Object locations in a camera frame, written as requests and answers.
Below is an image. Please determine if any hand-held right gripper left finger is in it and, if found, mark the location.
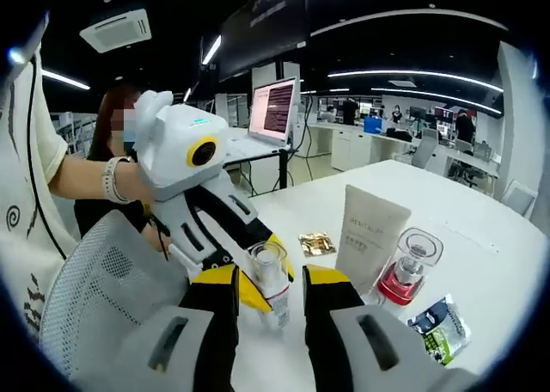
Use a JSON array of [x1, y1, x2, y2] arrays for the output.
[[115, 266, 241, 392]]

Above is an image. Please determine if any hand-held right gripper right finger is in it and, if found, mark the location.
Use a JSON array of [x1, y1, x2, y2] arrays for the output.
[[302, 264, 448, 392]]

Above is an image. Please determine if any small white skincare spray bottle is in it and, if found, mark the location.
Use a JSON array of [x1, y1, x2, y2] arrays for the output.
[[247, 240, 297, 329]]

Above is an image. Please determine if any red collar skincare pump bottle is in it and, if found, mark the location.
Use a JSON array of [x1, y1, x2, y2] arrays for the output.
[[364, 227, 444, 308]]

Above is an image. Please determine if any gold skincare sachet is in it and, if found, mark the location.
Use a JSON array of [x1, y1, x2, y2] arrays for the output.
[[298, 231, 338, 259]]

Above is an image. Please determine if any white skincare tube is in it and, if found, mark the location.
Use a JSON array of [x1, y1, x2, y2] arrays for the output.
[[334, 184, 413, 294]]

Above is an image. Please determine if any green black skincare sachet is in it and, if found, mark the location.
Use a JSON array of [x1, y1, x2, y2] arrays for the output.
[[406, 293, 473, 366]]

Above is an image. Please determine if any person's left hand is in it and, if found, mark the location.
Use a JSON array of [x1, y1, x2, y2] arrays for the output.
[[121, 162, 156, 205]]

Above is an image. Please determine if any white wristwatch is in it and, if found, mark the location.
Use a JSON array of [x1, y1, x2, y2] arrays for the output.
[[101, 155, 134, 206]]

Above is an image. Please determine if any grey mesh office chair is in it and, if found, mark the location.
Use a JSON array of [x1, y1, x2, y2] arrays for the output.
[[38, 209, 194, 380]]

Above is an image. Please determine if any open laptop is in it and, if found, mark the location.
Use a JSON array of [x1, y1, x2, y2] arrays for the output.
[[223, 77, 298, 152]]

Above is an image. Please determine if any short ceiling tube light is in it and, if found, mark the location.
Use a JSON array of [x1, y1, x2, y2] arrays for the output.
[[201, 34, 223, 65]]

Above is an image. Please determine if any long white counter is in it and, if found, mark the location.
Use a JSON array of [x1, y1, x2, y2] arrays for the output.
[[296, 123, 418, 172]]

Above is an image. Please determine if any ceiling air conditioner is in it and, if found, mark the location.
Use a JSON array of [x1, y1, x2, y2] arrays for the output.
[[79, 8, 152, 54]]

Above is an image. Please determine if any white printed shirt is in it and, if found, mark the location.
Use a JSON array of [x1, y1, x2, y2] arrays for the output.
[[0, 50, 81, 346]]

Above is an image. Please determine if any black hanging monitor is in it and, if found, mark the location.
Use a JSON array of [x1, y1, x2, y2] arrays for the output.
[[218, 0, 311, 83]]

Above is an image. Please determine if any long curved light strip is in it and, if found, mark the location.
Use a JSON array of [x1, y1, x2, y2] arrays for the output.
[[327, 68, 504, 93]]

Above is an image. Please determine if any white chair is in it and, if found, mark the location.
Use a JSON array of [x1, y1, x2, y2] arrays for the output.
[[500, 179, 539, 219]]

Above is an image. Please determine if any hanging black cable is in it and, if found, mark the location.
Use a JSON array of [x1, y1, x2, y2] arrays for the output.
[[296, 80, 317, 182]]

